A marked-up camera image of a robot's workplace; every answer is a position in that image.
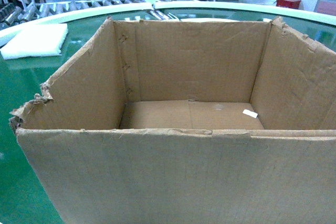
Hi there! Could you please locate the large cardboard box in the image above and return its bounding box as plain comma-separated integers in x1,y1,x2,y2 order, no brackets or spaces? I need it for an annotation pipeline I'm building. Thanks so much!
10,18,335,223

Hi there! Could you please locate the green round conveyor table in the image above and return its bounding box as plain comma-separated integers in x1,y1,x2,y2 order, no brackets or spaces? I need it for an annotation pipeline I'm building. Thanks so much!
1,1,335,223

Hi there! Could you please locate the white paper label in box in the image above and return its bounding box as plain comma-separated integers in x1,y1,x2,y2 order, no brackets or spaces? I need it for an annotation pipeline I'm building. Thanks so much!
243,109,258,118

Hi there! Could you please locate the white foam pad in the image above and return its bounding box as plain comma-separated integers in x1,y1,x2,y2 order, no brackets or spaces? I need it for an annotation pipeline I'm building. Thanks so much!
1,24,68,60

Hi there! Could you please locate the red box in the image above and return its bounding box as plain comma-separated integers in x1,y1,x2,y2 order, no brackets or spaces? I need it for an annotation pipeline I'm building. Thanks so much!
276,0,301,9

